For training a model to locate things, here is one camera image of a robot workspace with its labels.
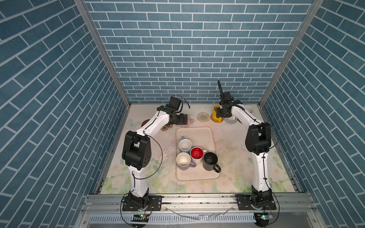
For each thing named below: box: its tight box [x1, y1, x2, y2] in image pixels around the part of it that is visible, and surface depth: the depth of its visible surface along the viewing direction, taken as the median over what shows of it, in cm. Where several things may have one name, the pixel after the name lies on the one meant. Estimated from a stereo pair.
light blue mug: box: [178, 135, 193, 154], surface depth 88 cm
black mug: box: [202, 152, 221, 173], surface depth 84 cm
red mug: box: [190, 146, 208, 164], surface depth 86 cm
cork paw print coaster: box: [160, 124, 173, 132], surface depth 107 cm
